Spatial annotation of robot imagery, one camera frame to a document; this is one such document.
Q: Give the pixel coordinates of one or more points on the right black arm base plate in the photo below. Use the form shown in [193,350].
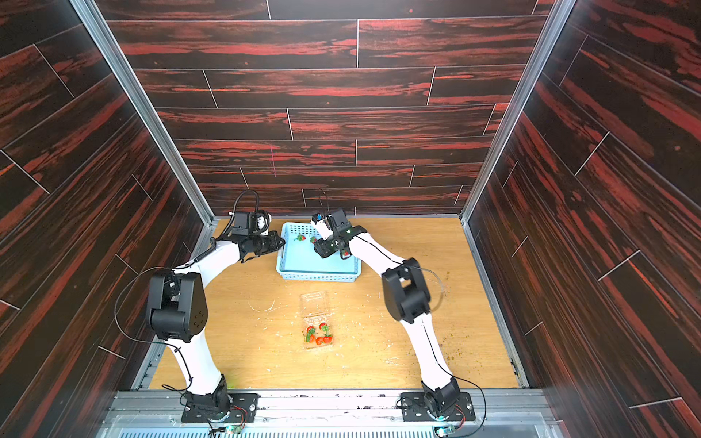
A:
[421,407]

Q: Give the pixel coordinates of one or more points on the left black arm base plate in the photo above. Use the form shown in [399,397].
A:
[236,407]

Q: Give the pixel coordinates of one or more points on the aluminium front rail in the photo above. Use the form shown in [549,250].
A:
[335,413]

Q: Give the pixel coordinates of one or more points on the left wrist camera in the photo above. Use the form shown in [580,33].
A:
[250,224]

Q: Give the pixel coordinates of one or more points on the light blue plastic basket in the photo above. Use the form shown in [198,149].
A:
[299,261]

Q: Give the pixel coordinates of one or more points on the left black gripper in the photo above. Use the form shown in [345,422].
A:
[274,237]

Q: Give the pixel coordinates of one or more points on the clear plastic clamshell container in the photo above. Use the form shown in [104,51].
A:
[314,309]

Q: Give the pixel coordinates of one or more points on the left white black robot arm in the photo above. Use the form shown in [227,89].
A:
[177,312]

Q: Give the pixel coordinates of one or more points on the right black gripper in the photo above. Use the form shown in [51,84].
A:
[328,247]

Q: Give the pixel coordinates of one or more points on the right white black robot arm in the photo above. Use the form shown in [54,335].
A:
[406,297]

